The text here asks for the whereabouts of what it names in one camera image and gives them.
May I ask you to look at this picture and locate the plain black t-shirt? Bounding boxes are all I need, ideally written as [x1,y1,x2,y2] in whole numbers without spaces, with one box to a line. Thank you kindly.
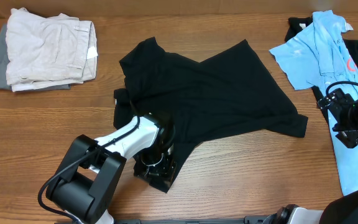
[114,38,308,181]

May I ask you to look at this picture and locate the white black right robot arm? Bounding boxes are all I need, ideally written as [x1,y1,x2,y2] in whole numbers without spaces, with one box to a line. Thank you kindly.
[264,83,358,224]

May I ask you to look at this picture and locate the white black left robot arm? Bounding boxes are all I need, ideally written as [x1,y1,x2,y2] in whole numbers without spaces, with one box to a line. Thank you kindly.
[37,113,177,223]

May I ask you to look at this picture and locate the black logo t-shirt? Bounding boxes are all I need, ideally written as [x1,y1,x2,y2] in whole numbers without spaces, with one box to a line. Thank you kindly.
[269,11,358,100]

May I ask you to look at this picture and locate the light blue t-shirt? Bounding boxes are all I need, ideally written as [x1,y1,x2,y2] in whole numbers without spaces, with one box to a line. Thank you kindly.
[270,11,358,195]

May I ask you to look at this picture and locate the folded beige shorts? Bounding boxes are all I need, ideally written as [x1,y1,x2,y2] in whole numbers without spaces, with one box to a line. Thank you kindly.
[6,7,98,91]

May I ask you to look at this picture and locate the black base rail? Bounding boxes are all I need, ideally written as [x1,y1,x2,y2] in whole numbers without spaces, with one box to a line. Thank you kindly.
[100,214,276,224]

